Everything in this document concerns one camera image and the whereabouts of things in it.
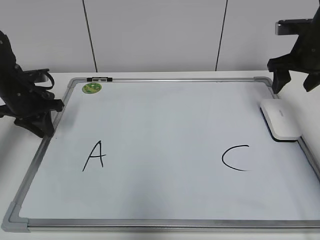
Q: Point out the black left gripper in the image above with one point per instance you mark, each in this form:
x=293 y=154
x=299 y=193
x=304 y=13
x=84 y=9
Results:
x=30 y=103

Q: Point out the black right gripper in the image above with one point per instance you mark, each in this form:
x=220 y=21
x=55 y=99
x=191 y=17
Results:
x=304 y=57

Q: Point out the white board eraser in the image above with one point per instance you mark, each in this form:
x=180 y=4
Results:
x=280 y=119

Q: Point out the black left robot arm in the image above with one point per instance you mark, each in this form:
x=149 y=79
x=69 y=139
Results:
x=7 y=57

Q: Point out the round green magnet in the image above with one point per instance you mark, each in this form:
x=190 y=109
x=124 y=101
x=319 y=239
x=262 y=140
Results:
x=91 y=88

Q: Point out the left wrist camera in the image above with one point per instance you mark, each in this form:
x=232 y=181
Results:
x=35 y=76

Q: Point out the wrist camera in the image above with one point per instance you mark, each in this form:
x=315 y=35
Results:
x=292 y=26
x=35 y=76

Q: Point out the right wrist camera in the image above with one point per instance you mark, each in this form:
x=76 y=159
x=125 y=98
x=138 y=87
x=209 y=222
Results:
x=292 y=26

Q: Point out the white board with grey frame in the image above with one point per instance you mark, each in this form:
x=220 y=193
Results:
x=158 y=155

